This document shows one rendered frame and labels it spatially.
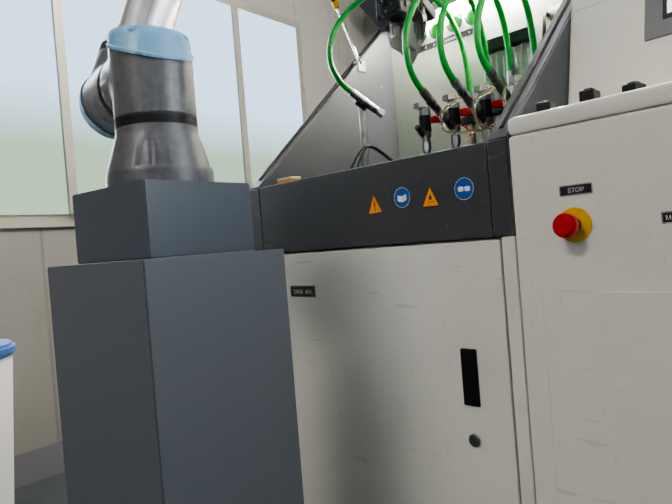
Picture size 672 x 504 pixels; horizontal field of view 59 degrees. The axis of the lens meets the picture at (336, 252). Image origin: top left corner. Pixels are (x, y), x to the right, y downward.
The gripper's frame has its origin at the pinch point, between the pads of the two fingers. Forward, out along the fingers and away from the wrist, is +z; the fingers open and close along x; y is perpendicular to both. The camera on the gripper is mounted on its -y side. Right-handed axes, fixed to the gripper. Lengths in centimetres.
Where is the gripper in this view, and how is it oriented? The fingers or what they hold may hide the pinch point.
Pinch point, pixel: (412, 59)
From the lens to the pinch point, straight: 145.1
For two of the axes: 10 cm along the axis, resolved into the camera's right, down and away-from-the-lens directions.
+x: 7.0, -0.5, -7.2
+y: -7.1, 0.7, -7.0
